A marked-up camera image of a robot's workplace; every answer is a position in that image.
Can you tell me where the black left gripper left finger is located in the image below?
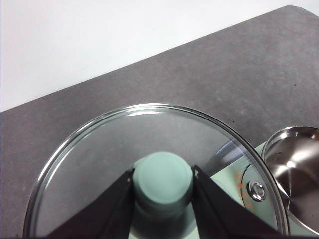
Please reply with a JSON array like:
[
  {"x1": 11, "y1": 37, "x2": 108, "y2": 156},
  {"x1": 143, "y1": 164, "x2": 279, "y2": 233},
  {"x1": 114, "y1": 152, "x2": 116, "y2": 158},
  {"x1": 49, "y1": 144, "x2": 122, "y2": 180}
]
[{"x1": 47, "y1": 169, "x2": 135, "y2": 239}]

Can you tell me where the green pot with handle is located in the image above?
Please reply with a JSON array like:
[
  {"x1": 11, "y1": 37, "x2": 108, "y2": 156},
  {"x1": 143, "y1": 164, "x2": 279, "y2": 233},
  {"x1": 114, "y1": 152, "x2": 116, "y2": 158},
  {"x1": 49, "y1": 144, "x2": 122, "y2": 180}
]
[{"x1": 260, "y1": 126, "x2": 319, "y2": 236}]

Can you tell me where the glass lid with green knob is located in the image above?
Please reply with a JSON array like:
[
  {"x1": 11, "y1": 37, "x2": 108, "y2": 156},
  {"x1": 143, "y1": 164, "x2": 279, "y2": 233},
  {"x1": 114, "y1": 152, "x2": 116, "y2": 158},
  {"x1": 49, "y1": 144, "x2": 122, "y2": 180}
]
[{"x1": 22, "y1": 102, "x2": 290, "y2": 239}]

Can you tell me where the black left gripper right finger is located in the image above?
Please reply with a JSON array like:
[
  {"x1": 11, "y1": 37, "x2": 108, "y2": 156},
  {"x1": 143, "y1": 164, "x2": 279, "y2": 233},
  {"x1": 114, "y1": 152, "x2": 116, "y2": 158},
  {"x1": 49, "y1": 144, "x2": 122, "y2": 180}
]
[{"x1": 191, "y1": 164, "x2": 280, "y2": 239}]

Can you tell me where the green breakfast maker base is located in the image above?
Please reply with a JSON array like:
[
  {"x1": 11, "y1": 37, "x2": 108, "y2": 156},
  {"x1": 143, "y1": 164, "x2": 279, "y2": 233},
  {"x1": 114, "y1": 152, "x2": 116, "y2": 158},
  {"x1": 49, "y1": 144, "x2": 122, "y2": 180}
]
[{"x1": 210, "y1": 143, "x2": 275, "y2": 225}]

